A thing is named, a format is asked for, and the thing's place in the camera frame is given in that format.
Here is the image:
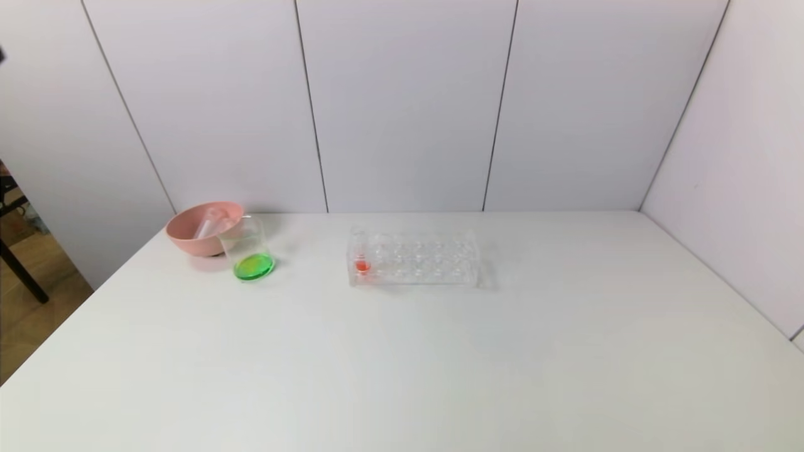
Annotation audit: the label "clear plastic test tube rack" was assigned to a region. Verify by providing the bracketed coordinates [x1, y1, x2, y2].
[345, 227, 497, 293]

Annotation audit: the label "pink bowl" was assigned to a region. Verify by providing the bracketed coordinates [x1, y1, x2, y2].
[165, 201, 246, 258]

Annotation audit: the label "blue pigment test tube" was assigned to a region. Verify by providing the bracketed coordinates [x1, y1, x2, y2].
[193, 207, 224, 240]

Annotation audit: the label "clear glass beaker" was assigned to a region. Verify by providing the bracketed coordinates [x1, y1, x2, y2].
[215, 215, 275, 282]

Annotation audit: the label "red pigment test tube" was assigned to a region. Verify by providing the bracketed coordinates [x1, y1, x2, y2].
[350, 227, 372, 277]

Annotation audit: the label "black tripod stand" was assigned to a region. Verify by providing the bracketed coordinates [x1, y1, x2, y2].
[0, 160, 50, 304]

